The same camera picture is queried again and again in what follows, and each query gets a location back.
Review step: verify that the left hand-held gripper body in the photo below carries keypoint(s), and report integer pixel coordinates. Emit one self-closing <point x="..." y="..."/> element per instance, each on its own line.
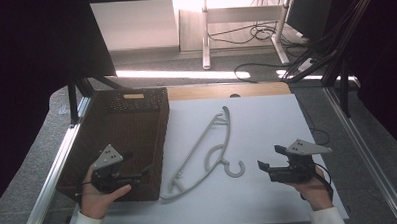
<point x="105" y="170"/>

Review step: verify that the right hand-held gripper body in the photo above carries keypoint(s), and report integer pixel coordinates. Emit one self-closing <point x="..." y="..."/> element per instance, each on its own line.
<point x="296" y="165"/>

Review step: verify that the person's left hand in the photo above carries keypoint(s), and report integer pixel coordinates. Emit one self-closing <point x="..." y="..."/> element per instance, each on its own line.
<point x="97" y="199"/>

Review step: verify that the person's right hand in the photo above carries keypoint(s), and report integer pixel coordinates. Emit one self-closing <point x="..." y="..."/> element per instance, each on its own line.
<point x="314" y="193"/>

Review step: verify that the brown woven basket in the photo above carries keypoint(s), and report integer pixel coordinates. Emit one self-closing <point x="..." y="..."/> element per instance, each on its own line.
<point x="123" y="128"/>

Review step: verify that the white table cover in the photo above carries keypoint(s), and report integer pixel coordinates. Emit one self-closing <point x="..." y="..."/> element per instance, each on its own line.
<point x="263" y="123"/>

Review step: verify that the grey plastic clothes hanger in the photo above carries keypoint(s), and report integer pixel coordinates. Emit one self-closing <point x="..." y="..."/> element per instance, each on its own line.
<point x="204" y="148"/>

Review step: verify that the black metal stand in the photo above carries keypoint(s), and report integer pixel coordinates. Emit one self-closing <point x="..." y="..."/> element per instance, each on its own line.
<point x="344" y="83"/>
<point x="77" y="93"/>

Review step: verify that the white power strip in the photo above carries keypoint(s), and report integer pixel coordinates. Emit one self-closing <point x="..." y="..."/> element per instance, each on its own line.
<point x="306" y="64"/>

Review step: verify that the black curtain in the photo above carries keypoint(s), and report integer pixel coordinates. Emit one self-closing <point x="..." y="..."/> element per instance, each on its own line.
<point x="34" y="64"/>
<point x="388" y="68"/>

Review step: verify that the aluminium frame rail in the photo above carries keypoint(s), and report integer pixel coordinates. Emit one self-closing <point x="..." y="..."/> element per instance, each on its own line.
<point x="55" y="170"/>
<point x="364" y="146"/>

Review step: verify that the white metal desk frame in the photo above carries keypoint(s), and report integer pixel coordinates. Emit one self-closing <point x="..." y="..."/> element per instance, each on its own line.
<point x="243" y="14"/>

